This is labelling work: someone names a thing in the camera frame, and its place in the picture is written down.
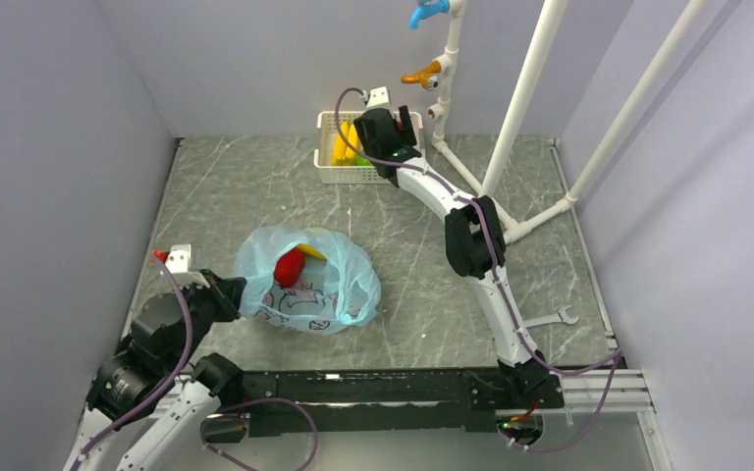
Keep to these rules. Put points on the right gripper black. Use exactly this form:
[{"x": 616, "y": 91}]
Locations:
[{"x": 408, "y": 139}]

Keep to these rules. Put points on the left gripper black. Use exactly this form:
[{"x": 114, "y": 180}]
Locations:
[{"x": 227, "y": 292}]

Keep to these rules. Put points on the red fake bell pepper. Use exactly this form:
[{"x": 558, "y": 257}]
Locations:
[{"x": 289, "y": 267}]

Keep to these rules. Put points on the light blue plastic bag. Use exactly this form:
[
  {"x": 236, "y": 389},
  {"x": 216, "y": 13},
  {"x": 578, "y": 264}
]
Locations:
[{"x": 337, "y": 291}]

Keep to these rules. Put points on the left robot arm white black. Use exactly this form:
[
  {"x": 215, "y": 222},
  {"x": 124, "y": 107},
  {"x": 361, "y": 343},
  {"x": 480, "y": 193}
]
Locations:
[{"x": 136, "y": 414}]

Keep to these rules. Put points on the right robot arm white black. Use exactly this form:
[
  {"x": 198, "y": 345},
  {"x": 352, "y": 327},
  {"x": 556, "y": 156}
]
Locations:
[{"x": 474, "y": 245}]

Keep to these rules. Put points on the green fake watermelon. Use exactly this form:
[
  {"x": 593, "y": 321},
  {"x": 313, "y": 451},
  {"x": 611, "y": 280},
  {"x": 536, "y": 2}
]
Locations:
[{"x": 361, "y": 161}]

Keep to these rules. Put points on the yellow fake banana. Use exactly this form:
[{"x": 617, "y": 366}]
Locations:
[{"x": 342, "y": 154}]

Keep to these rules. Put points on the orange faucet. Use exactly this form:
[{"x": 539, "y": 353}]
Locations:
[{"x": 428, "y": 77}]

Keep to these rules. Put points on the blue faucet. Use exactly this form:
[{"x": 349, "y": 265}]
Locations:
[{"x": 426, "y": 9}]

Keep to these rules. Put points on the silver wrench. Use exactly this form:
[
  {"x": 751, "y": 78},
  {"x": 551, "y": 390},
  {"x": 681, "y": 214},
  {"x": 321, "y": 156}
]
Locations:
[{"x": 561, "y": 316}]

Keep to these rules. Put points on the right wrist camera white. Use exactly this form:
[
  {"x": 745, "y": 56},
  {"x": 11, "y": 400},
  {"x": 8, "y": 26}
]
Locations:
[{"x": 376, "y": 98}]

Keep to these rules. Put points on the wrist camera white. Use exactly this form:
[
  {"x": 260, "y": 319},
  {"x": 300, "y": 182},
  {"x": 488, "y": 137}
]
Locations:
[
  {"x": 179, "y": 266},
  {"x": 376, "y": 98}
]

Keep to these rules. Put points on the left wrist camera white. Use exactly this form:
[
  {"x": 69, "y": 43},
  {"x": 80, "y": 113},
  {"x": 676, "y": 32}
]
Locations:
[{"x": 179, "y": 266}]

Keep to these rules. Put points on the white PVC pipe frame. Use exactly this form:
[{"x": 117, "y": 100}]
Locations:
[{"x": 546, "y": 29}]

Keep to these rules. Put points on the aluminium rail frame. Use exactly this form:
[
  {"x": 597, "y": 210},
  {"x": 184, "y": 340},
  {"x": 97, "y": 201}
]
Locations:
[{"x": 591, "y": 393}]

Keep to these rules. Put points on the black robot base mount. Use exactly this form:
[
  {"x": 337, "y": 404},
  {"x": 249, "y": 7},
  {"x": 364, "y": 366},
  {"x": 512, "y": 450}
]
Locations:
[{"x": 470, "y": 399}]

